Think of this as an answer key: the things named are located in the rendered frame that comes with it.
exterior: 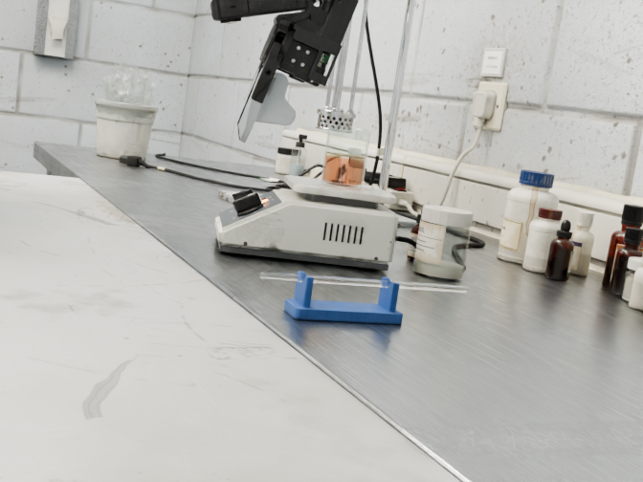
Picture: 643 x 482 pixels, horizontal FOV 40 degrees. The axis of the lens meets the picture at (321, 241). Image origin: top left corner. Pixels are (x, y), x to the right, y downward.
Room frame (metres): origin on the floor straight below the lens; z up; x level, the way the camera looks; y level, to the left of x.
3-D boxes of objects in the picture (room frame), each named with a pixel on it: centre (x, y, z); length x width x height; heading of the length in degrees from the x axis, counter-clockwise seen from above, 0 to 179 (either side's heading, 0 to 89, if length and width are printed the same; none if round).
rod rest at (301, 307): (0.76, -0.03, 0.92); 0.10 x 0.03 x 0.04; 112
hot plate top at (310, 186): (1.06, -0.01, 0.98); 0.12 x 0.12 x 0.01; 10
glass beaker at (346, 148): (1.04, -0.01, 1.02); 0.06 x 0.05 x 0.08; 2
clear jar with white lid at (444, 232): (1.04, -0.14, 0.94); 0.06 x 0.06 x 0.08
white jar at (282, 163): (2.24, 0.11, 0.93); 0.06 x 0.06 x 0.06
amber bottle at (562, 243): (1.14, -0.31, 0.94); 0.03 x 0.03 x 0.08
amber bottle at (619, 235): (1.14, -0.39, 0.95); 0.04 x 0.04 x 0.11
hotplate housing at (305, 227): (1.05, 0.01, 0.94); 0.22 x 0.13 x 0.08; 100
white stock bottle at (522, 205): (1.26, -0.29, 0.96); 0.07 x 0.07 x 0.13
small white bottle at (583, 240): (1.21, -0.35, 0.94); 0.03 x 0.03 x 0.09
